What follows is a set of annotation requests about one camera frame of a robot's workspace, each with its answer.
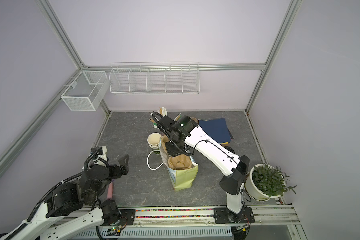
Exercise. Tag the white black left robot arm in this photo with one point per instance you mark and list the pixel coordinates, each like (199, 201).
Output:
(73, 204)

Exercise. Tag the black cup lid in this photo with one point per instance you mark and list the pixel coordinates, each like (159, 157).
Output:
(229, 149)

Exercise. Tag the green wrapped straw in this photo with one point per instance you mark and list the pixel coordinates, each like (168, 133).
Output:
(178, 116)

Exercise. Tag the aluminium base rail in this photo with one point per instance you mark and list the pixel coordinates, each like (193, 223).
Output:
(180, 222)

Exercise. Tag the purple pink garden trowel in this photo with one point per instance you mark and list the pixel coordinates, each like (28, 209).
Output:
(110, 191)

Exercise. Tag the white wrapped straw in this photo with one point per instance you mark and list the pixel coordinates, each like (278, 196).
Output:
(163, 111)

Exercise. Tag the stack of paper cups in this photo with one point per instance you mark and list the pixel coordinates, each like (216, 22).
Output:
(154, 142)

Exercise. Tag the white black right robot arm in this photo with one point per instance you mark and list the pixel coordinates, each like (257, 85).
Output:
(233, 167)

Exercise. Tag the small white mesh basket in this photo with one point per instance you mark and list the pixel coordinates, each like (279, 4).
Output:
(86, 91)

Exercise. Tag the long white wire shelf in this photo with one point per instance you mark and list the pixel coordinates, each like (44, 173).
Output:
(154, 78)

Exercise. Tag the brown pulp cup carrier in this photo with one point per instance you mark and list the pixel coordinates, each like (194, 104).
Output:
(180, 162)

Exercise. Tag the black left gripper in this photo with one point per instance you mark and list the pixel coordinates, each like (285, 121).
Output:
(124, 166)

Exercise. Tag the potted green plant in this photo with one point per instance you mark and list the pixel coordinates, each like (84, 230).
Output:
(265, 182)

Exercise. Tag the illustrated paper bag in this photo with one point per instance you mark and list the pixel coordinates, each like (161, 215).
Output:
(180, 179)

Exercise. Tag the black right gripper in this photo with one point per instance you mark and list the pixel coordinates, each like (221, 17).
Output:
(171, 152)

